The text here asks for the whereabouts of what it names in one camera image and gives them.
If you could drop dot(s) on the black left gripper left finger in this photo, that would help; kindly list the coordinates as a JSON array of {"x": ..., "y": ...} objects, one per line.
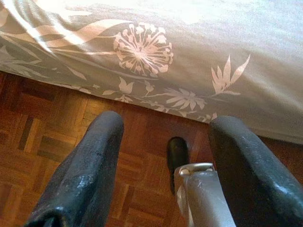
[{"x": 82, "y": 170}]

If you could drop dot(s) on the silver robot left leg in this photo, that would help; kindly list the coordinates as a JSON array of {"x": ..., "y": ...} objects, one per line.
[{"x": 203, "y": 201}]

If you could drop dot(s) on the bed with grey floral sheet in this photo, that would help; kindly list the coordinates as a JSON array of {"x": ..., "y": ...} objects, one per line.
[{"x": 189, "y": 59}]

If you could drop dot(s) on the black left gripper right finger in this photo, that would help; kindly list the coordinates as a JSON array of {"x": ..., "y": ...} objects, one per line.
[{"x": 255, "y": 179}]

